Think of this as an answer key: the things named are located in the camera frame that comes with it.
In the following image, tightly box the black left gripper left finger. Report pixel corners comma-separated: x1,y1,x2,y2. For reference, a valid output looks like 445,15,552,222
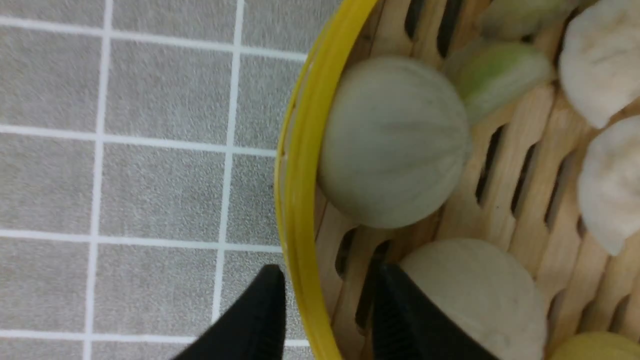
174,264,287,360

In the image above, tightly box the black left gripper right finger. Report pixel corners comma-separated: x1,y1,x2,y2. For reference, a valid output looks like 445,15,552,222
372,264,496,360

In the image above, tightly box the white steamed bun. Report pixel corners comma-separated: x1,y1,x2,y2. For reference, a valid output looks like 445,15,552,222
317,55,473,229
399,238,547,360

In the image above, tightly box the yellowish green steamed bun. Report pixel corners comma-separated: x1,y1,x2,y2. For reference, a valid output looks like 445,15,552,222
549,332,640,360

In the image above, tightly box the grey checkered tablecloth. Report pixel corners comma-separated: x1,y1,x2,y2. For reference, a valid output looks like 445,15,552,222
0,0,339,360

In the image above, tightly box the white dumpling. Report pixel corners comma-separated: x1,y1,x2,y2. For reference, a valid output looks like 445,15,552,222
577,115,640,256
558,0,640,129

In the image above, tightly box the green tinted dumpling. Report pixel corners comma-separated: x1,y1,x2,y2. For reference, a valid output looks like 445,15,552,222
476,0,580,40
441,38,556,126

